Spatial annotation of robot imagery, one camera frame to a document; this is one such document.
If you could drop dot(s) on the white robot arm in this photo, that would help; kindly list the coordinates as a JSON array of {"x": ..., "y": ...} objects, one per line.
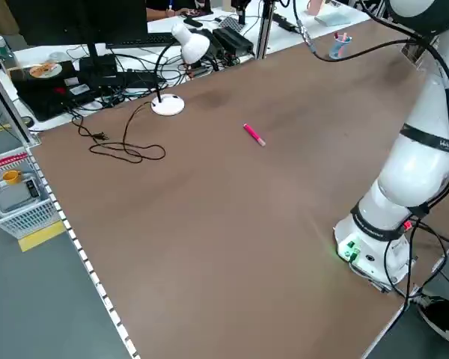
[{"x": 415, "y": 175}]

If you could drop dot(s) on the perforated grey mat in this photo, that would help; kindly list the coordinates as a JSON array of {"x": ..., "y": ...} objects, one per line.
[{"x": 232, "y": 23}]

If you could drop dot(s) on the black power adapter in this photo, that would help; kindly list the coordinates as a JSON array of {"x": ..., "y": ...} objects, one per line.
[{"x": 284, "y": 21}]

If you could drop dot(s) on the black power supply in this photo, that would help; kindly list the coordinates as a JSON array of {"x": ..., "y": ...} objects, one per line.
[{"x": 234, "y": 39}]

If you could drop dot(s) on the pale blue glass plate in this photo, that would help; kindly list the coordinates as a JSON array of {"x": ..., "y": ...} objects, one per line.
[{"x": 335, "y": 16}]

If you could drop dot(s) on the red capped marker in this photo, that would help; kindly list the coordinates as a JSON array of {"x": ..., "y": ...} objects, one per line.
[{"x": 336, "y": 36}]

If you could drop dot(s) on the orange marker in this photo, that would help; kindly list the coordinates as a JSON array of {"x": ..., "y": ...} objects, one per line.
[{"x": 345, "y": 37}]

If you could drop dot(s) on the clear plastic pen cup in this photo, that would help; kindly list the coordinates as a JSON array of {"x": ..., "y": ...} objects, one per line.
[{"x": 339, "y": 48}]

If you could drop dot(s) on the blue marker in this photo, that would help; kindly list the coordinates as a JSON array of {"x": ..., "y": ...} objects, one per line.
[{"x": 348, "y": 39}]

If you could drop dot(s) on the black keyboard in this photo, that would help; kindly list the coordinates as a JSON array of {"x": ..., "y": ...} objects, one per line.
[{"x": 142, "y": 39}]

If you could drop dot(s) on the white desk lamp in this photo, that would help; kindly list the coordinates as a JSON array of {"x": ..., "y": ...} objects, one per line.
[{"x": 167, "y": 105}]

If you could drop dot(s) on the pink highlighter pen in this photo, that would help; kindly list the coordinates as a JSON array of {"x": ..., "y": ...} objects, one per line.
[{"x": 253, "y": 134}]

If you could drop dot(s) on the black computer monitor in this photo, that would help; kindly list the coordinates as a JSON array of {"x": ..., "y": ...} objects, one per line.
[{"x": 78, "y": 18}]

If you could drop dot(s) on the orange white disc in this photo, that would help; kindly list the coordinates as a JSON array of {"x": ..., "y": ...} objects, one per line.
[{"x": 43, "y": 70}]

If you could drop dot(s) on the black case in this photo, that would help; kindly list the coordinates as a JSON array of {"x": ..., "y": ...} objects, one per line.
[{"x": 41, "y": 97}]

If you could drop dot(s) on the clear plastic bottle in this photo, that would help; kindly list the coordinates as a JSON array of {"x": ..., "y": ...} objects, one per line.
[{"x": 2, "y": 52}]

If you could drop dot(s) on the orange cup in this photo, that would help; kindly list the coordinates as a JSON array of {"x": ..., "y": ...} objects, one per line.
[{"x": 11, "y": 177}]

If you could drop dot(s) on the grey scale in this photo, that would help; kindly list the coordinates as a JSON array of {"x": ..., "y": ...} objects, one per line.
[{"x": 13, "y": 196}]

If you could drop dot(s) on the person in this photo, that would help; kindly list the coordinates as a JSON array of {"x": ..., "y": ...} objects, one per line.
[{"x": 443, "y": 318}]

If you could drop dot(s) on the aluminium frame post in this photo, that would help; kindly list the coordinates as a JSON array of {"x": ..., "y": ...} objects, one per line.
[
  {"x": 11, "y": 104},
  {"x": 263, "y": 33}
]

